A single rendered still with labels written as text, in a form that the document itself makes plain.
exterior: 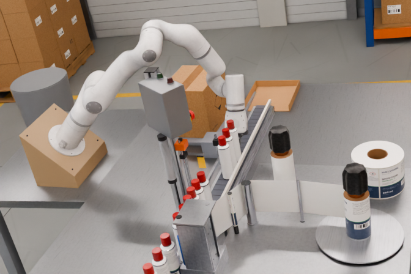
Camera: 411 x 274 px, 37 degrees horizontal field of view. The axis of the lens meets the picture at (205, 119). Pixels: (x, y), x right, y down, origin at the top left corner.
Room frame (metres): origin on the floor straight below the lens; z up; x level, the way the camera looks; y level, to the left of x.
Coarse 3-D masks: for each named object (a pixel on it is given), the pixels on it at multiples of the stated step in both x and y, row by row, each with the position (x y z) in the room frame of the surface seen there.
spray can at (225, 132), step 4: (224, 128) 2.32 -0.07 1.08; (228, 128) 2.32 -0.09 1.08; (224, 132) 2.30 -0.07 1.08; (228, 132) 2.30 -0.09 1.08; (228, 136) 2.30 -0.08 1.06; (228, 140) 2.29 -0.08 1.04; (232, 140) 2.30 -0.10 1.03; (232, 144) 2.30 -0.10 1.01; (232, 148) 2.30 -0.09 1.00; (232, 152) 2.29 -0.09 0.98; (232, 156) 2.29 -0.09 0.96; (232, 160) 2.29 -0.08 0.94; (236, 160) 2.30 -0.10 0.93; (232, 164) 2.29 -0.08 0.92; (236, 164) 2.30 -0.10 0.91
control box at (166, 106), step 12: (144, 84) 2.06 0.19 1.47; (156, 84) 2.04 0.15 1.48; (168, 84) 2.02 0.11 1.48; (180, 84) 2.00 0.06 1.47; (144, 96) 2.07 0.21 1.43; (156, 96) 1.99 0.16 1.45; (168, 96) 1.96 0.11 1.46; (180, 96) 1.99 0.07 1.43; (144, 108) 2.09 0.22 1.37; (156, 108) 2.01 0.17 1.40; (168, 108) 1.96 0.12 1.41; (180, 108) 1.98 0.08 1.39; (156, 120) 2.03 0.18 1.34; (168, 120) 1.95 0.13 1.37; (180, 120) 1.98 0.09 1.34; (168, 132) 1.96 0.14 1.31; (180, 132) 1.97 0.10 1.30
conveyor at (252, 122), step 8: (256, 112) 2.81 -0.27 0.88; (248, 120) 2.73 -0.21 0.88; (256, 120) 2.72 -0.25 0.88; (248, 128) 2.65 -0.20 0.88; (248, 136) 2.57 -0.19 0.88; (256, 136) 2.56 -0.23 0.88; (248, 152) 2.43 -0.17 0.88; (240, 168) 2.31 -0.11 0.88; (216, 184) 2.22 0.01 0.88; (224, 184) 2.21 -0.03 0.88; (232, 184) 2.19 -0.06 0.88; (216, 192) 2.16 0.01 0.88; (216, 200) 2.10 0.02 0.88
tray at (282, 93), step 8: (272, 80) 3.17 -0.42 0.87; (280, 80) 3.15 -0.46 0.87; (288, 80) 3.13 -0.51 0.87; (296, 80) 3.11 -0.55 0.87; (256, 88) 3.18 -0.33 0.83; (264, 88) 3.16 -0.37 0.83; (272, 88) 3.14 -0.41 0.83; (280, 88) 3.12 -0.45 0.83; (288, 88) 3.10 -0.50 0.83; (296, 88) 3.02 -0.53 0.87; (248, 96) 3.05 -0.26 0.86; (256, 96) 3.08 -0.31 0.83; (264, 96) 3.06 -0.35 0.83; (272, 96) 3.04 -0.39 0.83; (280, 96) 3.03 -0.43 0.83; (288, 96) 3.01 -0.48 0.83; (256, 104) 2.99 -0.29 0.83; (264, 104) 2.97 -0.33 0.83; (272, 104) 2.95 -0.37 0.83; (280, 104) 2.93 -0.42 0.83; (288, 104) 2.91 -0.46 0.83
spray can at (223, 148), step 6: (222, 138) 2.24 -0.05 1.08; (222, 144) 2.24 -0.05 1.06; (228, 144) 2.26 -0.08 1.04; (222, 150) 2.23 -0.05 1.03; (228, 150) 2.24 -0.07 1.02; (222, 156) 2.23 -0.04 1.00; (228, 156) 2.24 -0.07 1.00; (222, 162) 2.24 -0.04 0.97; (228, 162) 2.23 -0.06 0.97; (222, 168) 2.24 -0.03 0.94; (228, 168) 2.23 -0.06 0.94; (228, 174) 2.23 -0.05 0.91
